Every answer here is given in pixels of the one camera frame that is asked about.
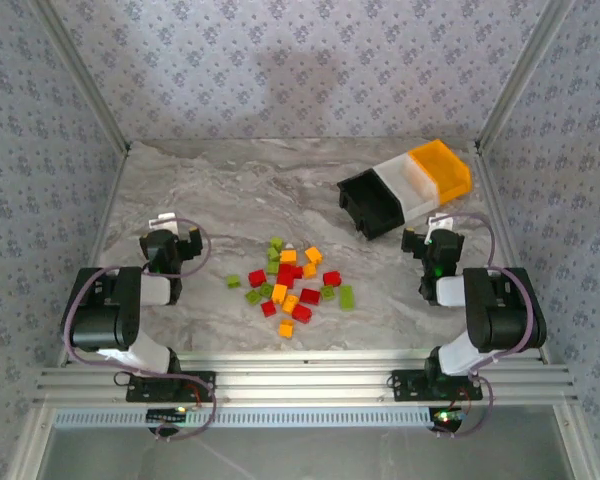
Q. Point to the black plastic bin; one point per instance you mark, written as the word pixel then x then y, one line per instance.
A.
pixel 375 205

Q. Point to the white plastic bin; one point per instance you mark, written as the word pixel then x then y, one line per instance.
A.
pixel 405 180

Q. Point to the orange plastic bin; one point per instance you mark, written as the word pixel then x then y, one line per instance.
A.
pixel 445 165

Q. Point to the long green lego brick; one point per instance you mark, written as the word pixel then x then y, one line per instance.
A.
pixel 347 297

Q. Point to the orange lego brick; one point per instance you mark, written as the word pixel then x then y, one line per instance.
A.
pixel 286 328
pixel 279 293
pixel 288 257
pixel 309 270
pixel 314 255
pixel 290 303

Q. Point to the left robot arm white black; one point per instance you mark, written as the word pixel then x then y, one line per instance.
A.
pixel 105 320

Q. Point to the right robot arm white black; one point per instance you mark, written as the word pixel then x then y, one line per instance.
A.
pixel 500 315

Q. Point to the small circuit board with LEDs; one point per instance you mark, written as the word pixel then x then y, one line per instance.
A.
pixel 167 415
pixel 447 417

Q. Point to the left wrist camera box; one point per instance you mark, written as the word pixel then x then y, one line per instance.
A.
pixel 161 220

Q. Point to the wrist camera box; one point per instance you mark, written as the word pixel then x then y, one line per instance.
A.
pixel 161 220
pixel 440 221

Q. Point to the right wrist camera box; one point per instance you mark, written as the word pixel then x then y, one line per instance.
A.
pixel 440 221

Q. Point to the aluminium side rail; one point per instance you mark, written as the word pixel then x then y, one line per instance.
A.
pixel 502 225
pixel 103 225

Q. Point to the aluminium table edge rail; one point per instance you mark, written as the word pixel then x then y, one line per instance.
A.
pixel 300 356

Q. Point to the wide aluminium base rail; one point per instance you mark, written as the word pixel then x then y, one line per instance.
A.
pixel 300 385

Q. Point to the aluminium upright post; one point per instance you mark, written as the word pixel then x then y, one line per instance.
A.
pixel 87 75
pixel 519 75

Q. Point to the aluminium frame leg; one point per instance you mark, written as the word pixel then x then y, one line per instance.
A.
pixel 30 450
pixel 577 450

